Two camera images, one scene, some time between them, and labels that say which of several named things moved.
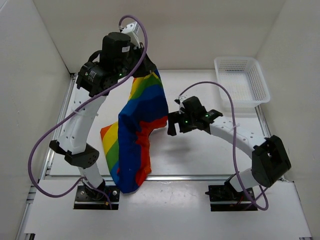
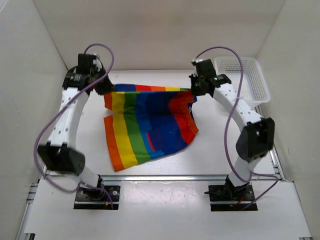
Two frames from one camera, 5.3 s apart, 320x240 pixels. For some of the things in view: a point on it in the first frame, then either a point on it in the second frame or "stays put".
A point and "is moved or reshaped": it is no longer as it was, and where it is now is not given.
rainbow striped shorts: [126, 142] is moved or reshaped
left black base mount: [88, 198] stays put
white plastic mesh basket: [245, 79] stays put
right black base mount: [225, 198] stays put
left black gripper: [147, 67] → [107, 88]
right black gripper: [174, 117] → [194, 92]
